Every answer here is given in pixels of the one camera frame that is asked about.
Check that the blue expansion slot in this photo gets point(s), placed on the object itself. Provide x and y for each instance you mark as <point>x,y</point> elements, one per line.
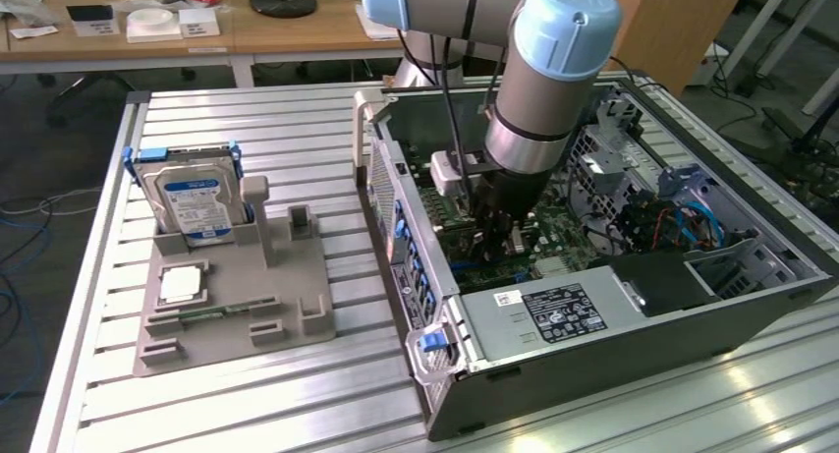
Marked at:
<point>461,266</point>

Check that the black chair base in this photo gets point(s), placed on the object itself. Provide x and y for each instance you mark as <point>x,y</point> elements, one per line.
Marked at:
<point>86,92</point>

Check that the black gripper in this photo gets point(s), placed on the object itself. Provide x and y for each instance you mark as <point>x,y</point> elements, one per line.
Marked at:
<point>514,197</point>

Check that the white table frame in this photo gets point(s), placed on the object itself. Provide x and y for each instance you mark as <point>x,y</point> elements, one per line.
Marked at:
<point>826,55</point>

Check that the wooden cabinet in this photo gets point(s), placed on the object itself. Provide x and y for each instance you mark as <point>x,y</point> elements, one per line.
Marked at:
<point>675,30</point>

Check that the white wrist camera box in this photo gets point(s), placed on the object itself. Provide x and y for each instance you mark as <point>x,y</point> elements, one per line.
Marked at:
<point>449,175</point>

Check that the green RAM stick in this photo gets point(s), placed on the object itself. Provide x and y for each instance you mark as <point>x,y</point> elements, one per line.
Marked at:
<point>216,311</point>

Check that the blue case latch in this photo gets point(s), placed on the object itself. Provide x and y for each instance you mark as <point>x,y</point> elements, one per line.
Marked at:
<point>434,341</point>

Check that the small white box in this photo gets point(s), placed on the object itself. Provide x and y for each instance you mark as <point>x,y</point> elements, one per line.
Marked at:
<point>199,23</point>

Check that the white paper label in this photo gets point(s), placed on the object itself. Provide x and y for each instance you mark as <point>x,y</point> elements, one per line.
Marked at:
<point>32,31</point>

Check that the silver chipset heat sink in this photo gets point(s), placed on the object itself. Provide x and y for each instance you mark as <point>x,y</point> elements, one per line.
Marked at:
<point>555,267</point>

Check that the grey parts rack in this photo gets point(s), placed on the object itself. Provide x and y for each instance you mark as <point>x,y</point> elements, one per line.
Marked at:
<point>262,286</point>

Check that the clear plastic bag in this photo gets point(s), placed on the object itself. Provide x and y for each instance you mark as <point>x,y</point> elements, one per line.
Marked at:
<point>26,12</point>

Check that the green motherboard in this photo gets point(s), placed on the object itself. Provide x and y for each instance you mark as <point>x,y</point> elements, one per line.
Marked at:
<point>563,237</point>

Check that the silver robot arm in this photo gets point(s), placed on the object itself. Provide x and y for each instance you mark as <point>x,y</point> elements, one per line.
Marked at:
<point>538,89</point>

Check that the black and white box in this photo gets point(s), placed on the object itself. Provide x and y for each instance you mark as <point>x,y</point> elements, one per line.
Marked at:
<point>94,20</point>

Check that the hard disk in blue carrier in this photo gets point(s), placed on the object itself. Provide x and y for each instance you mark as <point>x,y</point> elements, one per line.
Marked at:
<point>190,197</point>

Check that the silver CPU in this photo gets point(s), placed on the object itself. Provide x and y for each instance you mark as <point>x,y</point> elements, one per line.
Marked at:
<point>180,286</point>

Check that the black round lamp base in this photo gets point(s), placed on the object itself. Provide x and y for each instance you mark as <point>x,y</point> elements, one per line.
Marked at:
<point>282,3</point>

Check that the open black PC case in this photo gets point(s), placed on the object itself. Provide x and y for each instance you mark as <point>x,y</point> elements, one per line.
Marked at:
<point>590,374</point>

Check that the white box with tape roll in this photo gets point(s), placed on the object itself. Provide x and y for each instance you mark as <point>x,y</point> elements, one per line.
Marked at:
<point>154,28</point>

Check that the grey power supply unit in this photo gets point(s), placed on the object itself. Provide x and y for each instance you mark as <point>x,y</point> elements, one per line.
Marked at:
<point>563,315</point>

